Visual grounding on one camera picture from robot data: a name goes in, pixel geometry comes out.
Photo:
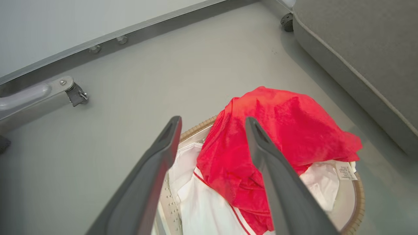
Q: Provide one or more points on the grey cushioned furniture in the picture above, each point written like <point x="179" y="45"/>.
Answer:
<point x="359" y="49"/>

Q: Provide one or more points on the white garment with red stripe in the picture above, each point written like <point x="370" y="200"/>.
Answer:
<point x="202" y="209"/>

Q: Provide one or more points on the silver bolt head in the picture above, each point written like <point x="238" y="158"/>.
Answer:
<point x="94" y="49"/>
<point x="121" y="39"/>

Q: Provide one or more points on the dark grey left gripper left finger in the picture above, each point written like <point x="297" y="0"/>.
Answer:
<point x="143" y="186"/>

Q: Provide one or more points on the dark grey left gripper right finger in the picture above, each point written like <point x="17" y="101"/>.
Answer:
<point x="287" y="195"/>

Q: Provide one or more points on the black caster wheel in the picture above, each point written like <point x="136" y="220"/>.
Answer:
<point x="287" y="22"/>

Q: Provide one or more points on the grey aluminium partition rail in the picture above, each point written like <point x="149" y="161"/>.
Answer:
<point x="156" y="24"/>

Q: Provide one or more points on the red cloth garment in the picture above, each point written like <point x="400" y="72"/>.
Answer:
<point x="294" y="124"/>

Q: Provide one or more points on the woven laundry basket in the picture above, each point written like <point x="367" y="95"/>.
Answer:
<point x="358" y="199"/>

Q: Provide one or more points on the grey metal support foot tube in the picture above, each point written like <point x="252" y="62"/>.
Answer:
<point x="29" y="101"/>

